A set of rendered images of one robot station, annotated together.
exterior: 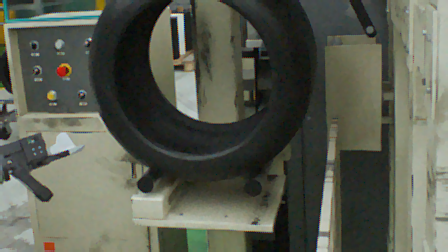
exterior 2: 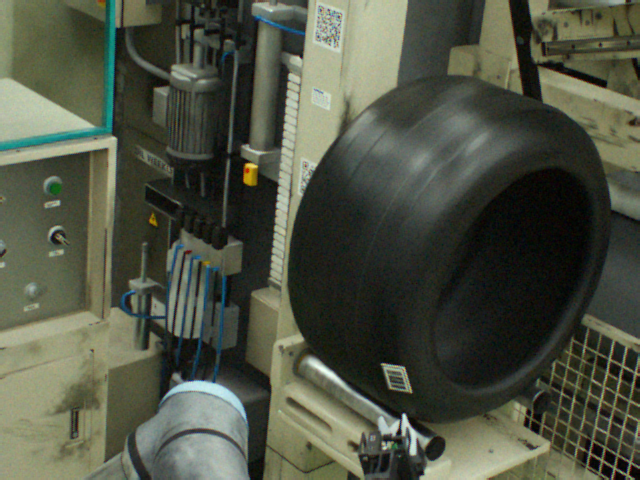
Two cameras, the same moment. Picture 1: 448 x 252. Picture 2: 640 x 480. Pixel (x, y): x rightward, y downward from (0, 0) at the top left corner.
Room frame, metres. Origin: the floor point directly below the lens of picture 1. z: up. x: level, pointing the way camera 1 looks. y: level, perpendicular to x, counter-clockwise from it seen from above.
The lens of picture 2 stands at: (0.79, 1.80, 2.04)
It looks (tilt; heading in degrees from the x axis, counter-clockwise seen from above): 23 degrees down; 300
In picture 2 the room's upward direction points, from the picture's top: 6 degrees clockwise
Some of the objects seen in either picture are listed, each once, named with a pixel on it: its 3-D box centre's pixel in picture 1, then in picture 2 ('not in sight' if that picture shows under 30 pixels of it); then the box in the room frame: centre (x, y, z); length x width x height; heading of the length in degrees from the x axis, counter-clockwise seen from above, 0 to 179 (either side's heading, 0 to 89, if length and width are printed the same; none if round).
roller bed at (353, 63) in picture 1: (353, 90); not in sight; (1.73, -0.52, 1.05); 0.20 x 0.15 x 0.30; 163
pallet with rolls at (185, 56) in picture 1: (173, 37); not in sight; (8.52, -0.04, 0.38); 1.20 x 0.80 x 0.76; 163
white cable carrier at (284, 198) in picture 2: not in sight; (296, 178); (1.97, -0.14, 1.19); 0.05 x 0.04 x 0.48; 73
